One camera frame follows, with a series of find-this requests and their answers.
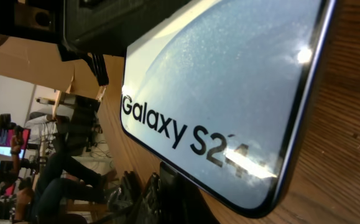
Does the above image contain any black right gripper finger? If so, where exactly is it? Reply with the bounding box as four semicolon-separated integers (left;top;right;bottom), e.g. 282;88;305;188
98;172;162;224

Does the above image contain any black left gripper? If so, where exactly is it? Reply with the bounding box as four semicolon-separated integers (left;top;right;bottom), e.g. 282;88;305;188
0;0;189;86

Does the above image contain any black USB charger cable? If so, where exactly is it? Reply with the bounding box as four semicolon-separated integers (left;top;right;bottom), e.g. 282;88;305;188
158;161;221;224

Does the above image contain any blue Galaxy smartphone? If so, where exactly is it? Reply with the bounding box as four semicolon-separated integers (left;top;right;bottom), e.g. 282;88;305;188
120;0;336;218

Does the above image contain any seated person in background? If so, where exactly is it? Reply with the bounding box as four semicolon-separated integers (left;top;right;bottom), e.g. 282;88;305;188
0;151;117;223

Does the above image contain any background computer monitor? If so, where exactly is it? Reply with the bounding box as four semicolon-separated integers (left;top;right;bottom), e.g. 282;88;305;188
0;128;31;170

